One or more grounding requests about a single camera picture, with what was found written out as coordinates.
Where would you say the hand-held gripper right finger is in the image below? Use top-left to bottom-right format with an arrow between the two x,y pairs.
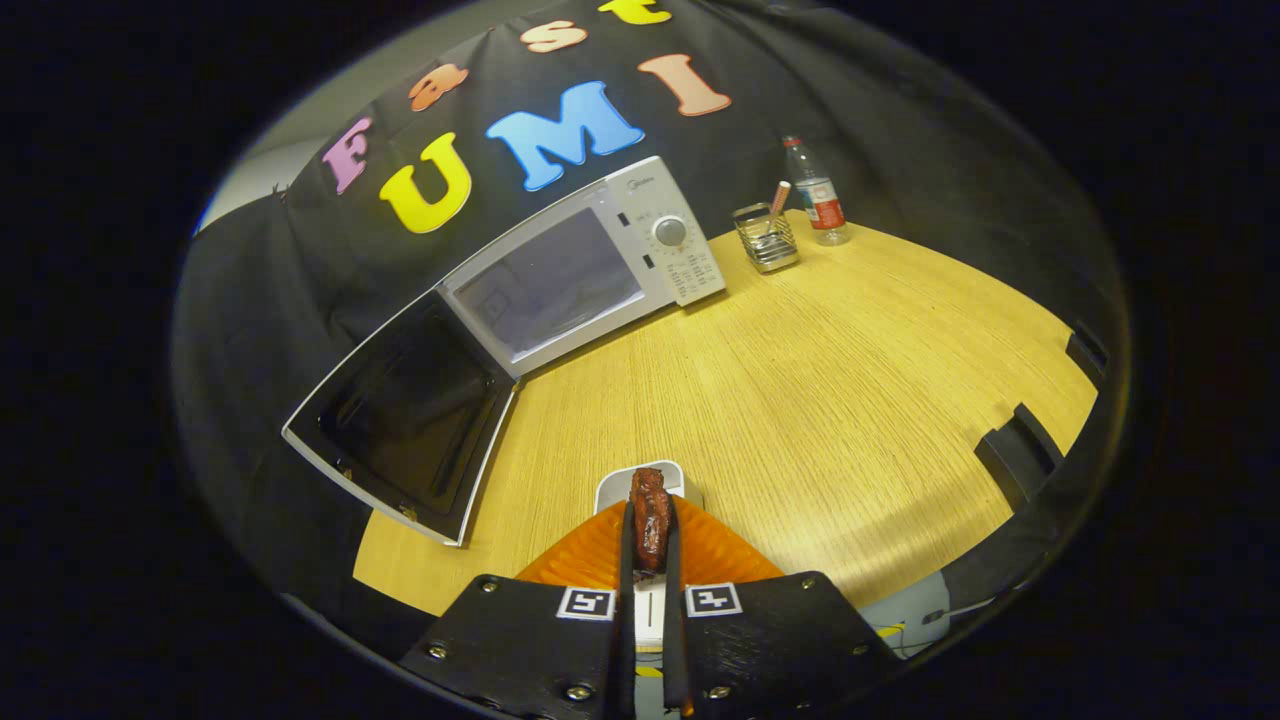
660,495 -> 906,720

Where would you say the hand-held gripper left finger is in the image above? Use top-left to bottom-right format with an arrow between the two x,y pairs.
400,498 -> 638,720

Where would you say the red-brown meat piece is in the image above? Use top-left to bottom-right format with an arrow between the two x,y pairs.
629,467 -> 674,574

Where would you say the white toaster oven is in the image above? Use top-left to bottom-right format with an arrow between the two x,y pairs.
281,155 -> 728,548

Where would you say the small white ridged tray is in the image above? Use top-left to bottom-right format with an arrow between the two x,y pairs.
595,459 -> 704,651

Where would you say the pale blue plastic object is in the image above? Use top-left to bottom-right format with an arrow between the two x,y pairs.
860,570 -> 951,656

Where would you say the black table clamp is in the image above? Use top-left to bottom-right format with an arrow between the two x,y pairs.
975,403 -> 1066,511
1065,320 -> 1111,386

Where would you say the clear plastic water bottle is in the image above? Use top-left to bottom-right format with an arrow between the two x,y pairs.
781,135 -> 852,247

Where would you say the metal wire basket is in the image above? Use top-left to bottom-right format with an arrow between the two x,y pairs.
731,202 -> 801,274

